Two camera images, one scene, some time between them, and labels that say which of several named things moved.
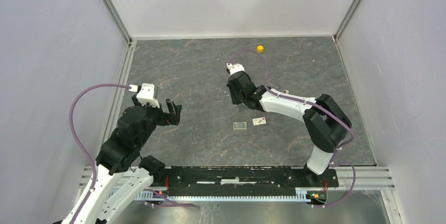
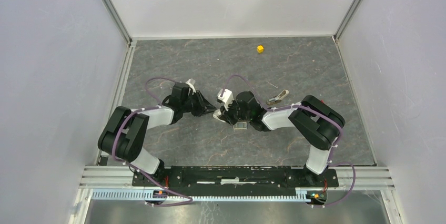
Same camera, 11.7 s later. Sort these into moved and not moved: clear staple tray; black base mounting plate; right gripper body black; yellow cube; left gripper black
Moved: right gripper body black; left gripper black
Not moved: black base mounting plate; yellow cube; clear staple tray
